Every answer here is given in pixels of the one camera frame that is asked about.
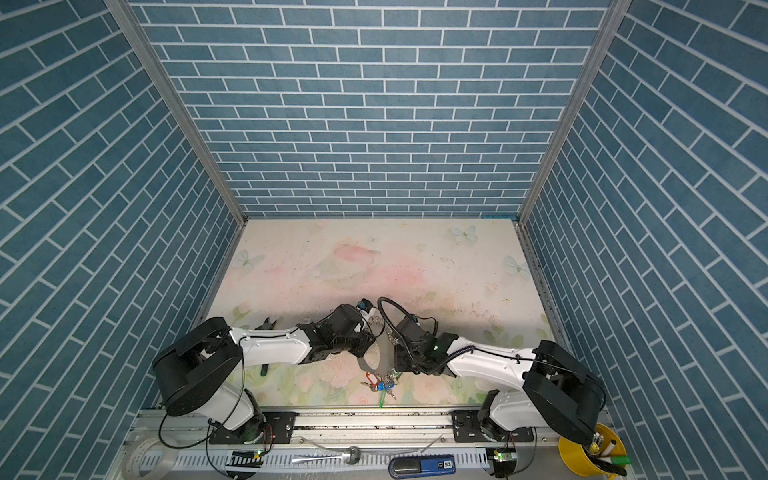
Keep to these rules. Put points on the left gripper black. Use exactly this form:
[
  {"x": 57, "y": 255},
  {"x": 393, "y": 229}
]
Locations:
[{"x": 365, "y": 344}]

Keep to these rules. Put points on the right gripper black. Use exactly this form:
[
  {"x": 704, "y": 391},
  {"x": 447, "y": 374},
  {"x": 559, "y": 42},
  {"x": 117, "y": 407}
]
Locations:
[{"x": 399, "y": 363}]

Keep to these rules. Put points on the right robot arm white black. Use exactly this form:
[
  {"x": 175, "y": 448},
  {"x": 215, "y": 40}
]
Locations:
[{"x": 548, "y": 386}]

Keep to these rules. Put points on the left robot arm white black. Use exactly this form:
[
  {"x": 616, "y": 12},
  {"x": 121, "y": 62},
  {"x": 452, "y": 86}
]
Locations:
[{"x": 192, "y": 373}]

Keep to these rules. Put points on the red key tag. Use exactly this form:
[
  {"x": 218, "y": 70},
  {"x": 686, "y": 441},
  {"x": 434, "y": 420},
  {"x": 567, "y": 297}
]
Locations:
[{"x": 373, "y": 384}]

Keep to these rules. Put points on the blue black device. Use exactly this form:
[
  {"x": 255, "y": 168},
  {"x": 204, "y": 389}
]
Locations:
[{"x": 409, "y": 467}]

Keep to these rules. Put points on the metal rod tool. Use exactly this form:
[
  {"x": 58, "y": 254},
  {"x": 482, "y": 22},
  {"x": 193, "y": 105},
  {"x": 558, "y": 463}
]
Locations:
[{"x": 351, "y": 455}]

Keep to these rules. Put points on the yellow tape roll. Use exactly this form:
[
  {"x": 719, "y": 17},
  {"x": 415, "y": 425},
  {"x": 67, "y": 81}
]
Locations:
[{"x": 607, "y": 456}]

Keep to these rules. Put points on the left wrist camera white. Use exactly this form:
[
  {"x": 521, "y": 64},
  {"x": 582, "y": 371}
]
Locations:
[{"x": 368, "y": 310}]

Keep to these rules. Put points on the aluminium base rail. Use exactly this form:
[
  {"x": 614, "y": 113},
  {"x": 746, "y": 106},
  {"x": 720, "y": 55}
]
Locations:
[{"x": 165, "y": 448}]

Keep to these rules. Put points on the aluminium corner post right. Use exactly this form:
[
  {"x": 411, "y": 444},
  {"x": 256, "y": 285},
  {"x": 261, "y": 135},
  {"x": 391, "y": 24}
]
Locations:
[{"x": 596, "y": 55}]

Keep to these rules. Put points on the aluminium corner post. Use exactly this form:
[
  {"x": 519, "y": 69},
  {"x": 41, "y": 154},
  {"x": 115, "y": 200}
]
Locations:
[
  {"x": 128, "y": 23},
  {"x": 596, "y": 55}
]

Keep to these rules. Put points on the aluminium corner post left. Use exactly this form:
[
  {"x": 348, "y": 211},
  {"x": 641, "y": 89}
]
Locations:
[{"x": 128, "y": 23}]

